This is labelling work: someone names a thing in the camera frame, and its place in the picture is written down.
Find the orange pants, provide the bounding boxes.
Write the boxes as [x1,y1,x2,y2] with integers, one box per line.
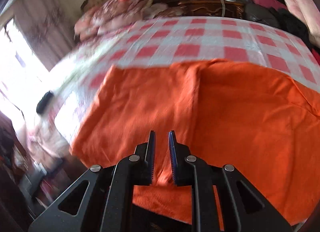
[71,60,319,225]

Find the floral pink folded quilt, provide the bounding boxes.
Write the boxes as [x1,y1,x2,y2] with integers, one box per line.
[74,0,153,41]

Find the pink floral cushion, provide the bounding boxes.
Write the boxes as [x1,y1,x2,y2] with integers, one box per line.
[284,0,319,36]

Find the floral pink bed sheet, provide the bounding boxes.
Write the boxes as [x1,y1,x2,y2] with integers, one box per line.
[27,120,70,168]

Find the black remote on bed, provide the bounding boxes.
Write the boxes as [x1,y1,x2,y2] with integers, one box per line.
[36,91,54,115]

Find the pink patterned curtain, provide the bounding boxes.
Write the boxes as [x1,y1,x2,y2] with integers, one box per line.
[12,0,75,70]

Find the red white checkered cover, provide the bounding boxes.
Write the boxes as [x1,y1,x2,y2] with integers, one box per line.
[40,17,319,143]

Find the black garment on chair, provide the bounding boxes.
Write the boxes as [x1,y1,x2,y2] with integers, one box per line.
[269,8,313,50]

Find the magenta garment on chair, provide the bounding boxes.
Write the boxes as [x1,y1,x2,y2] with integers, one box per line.
[252,0,287,10]

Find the dark wooden nightstand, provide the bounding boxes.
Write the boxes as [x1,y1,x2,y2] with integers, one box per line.
[177,0,245,19]

